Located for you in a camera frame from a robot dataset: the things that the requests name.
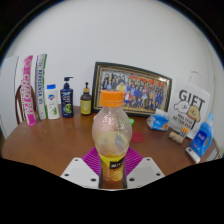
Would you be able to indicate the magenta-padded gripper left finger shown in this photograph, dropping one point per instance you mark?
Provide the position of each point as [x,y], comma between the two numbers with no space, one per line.
[80,171]

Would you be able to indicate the long green white box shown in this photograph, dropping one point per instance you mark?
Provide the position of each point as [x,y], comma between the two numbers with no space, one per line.
[41,86]

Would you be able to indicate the dark blue pump bottle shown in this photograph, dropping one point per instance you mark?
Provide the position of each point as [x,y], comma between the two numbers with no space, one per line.
[67,101]

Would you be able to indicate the long pink box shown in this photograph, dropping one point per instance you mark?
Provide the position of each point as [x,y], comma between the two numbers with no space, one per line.
[28,93]

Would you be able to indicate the blue tissue pack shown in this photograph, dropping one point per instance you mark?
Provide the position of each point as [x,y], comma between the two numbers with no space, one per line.
[158,122]

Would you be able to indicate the colourful puzzle cube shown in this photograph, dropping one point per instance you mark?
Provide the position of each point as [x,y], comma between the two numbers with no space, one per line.
[184,132]

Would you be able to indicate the small snack packet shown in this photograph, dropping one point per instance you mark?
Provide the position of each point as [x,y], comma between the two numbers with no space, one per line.
[175,137]

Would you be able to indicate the blue detergent bottle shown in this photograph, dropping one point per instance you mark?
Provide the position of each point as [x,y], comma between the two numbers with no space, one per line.
[202,138]

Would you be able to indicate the white bottle blue cap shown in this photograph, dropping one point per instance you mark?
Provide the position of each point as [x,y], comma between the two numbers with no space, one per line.
[52,105]

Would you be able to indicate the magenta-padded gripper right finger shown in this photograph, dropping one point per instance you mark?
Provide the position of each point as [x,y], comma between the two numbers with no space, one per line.
[145,171]

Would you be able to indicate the brown yellow pump bottle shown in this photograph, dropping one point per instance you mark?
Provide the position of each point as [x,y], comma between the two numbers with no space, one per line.
[86,105]

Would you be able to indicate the orange juice bottle orange cap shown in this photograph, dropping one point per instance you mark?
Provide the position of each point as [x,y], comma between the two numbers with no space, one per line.
[111,130]

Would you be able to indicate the white printed tote bag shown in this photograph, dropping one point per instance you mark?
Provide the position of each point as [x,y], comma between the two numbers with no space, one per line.
[188,106]

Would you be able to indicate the black framed group picture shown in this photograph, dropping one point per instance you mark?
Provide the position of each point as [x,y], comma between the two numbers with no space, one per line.
[146,93]

